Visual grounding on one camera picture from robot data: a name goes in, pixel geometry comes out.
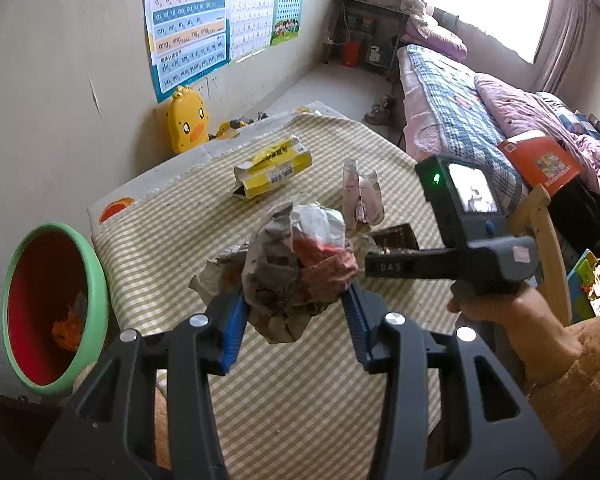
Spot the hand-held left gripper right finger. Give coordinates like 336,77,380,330
341,282,566,480

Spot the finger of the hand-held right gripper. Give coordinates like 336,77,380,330
364,246,461,281

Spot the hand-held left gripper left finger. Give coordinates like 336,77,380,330
32,287,251,480

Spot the dark brown packet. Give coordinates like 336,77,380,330
370,223,421,256

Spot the large paper ball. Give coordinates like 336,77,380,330
190,202,361,345

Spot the orange white paper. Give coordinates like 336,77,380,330
51,305,88,353

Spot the green rimmed red bucket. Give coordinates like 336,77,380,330
1,222,110,397

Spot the person's right forearm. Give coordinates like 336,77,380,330
527,317,600,480

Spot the person's right hand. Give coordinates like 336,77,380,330
447,282,583,386

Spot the light wooden chair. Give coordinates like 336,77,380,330
507,190,573,326

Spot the pink white torn wrapper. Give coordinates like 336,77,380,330
341,159,386,233

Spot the green checkered tablecloth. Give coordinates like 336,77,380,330
92,112,461,480

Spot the orange book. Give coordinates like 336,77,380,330
497,135,581,196

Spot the black cloth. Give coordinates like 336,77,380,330
547,177,600,256

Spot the colourful picture book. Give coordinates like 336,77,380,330
565,247,600,323

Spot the pair of shoes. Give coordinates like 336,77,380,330
362,95,398,126

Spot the bed with plaid blanket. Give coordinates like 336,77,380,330
397,42,600,201

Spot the crumpled grey paper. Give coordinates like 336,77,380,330
70,290,89,321

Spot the pink floral quilt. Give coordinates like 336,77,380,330
472,72,600,196

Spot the yellow cardboard box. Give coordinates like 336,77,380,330
231,135,313,201

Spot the yellow black toy vehicle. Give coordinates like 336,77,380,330
207,117,253,141

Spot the yellow duck toy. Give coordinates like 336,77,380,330
169,85,211,155

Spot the pink pillow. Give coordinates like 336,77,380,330
405,0,468,61

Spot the pale striped curtain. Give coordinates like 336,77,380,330
532,0,600,93

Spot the brown wooden furniture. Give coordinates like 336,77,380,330
0,385,71,480

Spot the dark metal shelf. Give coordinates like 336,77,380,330
322,0,411,78

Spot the bright window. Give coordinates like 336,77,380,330
420,0,553,63

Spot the white wall socket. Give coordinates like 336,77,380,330
192,72,221,103

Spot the green bordered wall poster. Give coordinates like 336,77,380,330
270,0,308,46

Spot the white grid wall poster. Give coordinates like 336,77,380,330
228,0,281,63

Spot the blue striped wall poster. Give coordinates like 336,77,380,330
144,0,231,103

